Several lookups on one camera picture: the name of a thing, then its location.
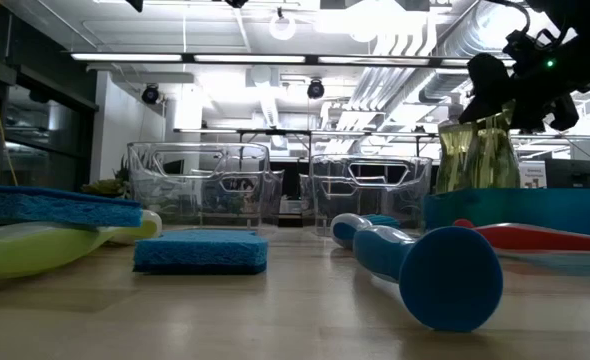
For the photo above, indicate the white printed sign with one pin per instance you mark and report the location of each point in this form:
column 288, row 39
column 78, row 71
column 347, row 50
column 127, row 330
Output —
column 531, row 175

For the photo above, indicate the teal plastic tray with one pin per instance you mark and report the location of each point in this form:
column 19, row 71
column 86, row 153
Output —
column 525, row 210

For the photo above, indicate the yellow-green dish brush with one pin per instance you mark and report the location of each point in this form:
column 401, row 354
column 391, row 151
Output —
column 35, row 250

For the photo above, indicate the clear yellow-green soap bottle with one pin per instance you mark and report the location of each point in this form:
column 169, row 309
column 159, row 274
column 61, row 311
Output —
column 455, row 160
column 500, row 160

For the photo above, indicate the clear plastic bin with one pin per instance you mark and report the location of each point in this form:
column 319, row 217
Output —
column 375, row 210
column 200, row 200

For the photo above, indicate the blue dish brush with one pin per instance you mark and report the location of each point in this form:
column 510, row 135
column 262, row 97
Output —
column 450, row 280

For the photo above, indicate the red dish brush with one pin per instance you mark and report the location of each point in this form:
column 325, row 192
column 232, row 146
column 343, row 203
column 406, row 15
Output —
column 550, row 240

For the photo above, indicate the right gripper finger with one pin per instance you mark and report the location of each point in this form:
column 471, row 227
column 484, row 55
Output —
column 532, row 112
column 487, row 95

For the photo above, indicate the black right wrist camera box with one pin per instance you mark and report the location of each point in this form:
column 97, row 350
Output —
column 565, row 112

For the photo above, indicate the blue two-layer sponge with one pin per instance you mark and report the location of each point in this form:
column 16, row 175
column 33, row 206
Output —
column 50, row 207
column 200, row 250

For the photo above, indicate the black monitor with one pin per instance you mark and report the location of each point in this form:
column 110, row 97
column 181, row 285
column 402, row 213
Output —
column 572, row 172

